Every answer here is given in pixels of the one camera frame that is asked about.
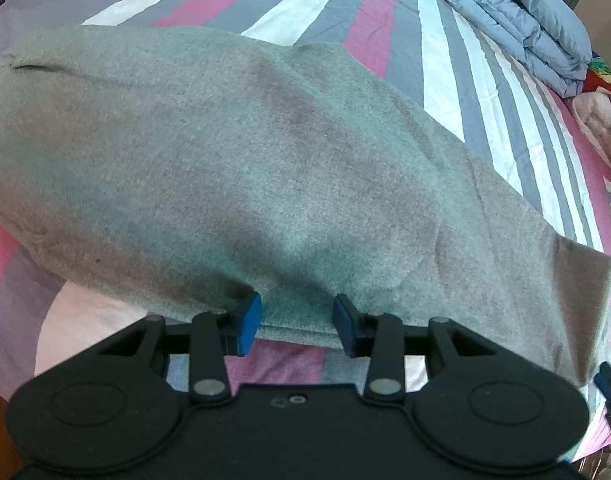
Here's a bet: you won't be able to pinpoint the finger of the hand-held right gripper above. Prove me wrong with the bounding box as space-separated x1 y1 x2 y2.
593 361 611 426

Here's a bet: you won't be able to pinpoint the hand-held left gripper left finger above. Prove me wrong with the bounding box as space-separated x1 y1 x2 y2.
98 292 262 405

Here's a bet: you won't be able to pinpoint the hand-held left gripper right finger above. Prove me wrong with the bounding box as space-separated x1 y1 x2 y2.
334 294 491 405

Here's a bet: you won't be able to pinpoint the grey pants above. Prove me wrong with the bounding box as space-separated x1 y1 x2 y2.
0 24 611 387

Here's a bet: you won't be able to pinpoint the folded pink blanket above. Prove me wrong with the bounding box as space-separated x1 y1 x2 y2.
571 91 611 181

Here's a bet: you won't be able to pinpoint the colourful patterned blanket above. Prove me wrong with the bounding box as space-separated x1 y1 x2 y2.
583 52 611 97

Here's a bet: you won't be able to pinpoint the striped bed sheet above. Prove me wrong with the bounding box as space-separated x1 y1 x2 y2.
0 0 611 466

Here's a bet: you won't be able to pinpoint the folded light blue quilt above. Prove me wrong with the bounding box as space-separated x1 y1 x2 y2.
434 0 592 99

